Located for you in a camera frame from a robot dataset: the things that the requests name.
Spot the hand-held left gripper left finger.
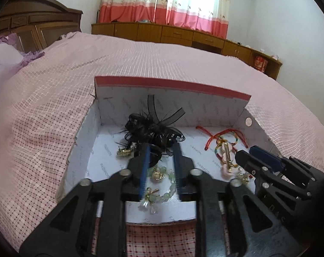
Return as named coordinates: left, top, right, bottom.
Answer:
left=19, top=142, right=156, bottom=257

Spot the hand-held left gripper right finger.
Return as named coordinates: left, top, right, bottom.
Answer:
left=173, top=142, right=304, bottom=257

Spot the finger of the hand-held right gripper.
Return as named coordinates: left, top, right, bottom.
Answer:
left=249, top=145, right=324, bottom=190
left=235, top=150, right=312, bottom=228

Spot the pale green bead bracelet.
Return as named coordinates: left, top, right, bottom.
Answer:
left=138, top=166, right=177, bottom=215

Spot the gold hair clip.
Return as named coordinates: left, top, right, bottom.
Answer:
left=221, top=142, right=241, bottom=176

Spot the small gold brooch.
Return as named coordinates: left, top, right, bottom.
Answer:
left=116, top=145, right=137, bottom=158

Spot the rainbow bracelet with gold charm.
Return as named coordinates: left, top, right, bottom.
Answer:
left=216, top=129, right=250, bottom=156

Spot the rainbow bracelet with red cord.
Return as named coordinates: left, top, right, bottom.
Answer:
left=196, top=125, right=224, bottom=161

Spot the black ribbon hair accessory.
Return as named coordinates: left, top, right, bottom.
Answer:
left=115, top=94, right=186, bottom=161

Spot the white cardboard shoebox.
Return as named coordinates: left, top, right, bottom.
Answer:
left=56, top=75, right=281, bottom=225

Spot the red gift box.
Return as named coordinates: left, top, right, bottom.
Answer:
left=253, top=55, right=269, bottom=73

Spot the pink checked bedspread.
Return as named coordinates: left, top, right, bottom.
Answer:
left=0, top=31, right=324, bottom=257

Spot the long wooden cabinet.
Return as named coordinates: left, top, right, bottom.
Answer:
left=91, top=21, right=283, bottom=81

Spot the cream and pink curtain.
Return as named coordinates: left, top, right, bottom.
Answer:
left=98, top=0, right=230, bottom=39

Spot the purple floral pillow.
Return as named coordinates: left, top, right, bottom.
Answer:
left=0, top=33, right=45, bottom=86

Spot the dark wooden headboard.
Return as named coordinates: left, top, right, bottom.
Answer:
left=0, top=0, right=83, bottom=54

